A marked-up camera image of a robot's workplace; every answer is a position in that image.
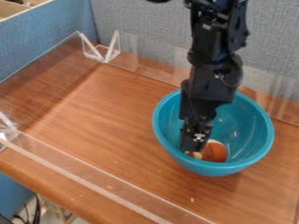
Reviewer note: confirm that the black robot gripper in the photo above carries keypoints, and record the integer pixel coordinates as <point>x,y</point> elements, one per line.
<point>209,89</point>

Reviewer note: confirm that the brown and white toy mushroom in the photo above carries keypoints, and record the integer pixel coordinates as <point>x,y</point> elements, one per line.
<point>214,152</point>

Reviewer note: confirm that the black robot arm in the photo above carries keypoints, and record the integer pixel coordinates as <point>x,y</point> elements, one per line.
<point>220,34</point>

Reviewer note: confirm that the blue plastic bowl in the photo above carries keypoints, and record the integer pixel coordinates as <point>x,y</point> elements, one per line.
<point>242,127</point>

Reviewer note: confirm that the clear acrylic back barrier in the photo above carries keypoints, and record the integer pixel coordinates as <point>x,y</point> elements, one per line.
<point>152,57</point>

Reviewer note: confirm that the clear acrylic barrier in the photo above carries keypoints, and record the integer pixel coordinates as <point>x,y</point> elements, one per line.
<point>93,193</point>
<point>152,57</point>

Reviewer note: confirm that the clear acrylic front barrier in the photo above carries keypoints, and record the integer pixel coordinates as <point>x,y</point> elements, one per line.
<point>93,193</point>

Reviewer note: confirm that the blue partition panel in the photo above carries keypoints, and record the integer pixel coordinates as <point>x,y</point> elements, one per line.
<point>30,34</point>

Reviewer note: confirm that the clear acrylic corner bracket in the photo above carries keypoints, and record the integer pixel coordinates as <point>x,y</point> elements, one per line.
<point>102,53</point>

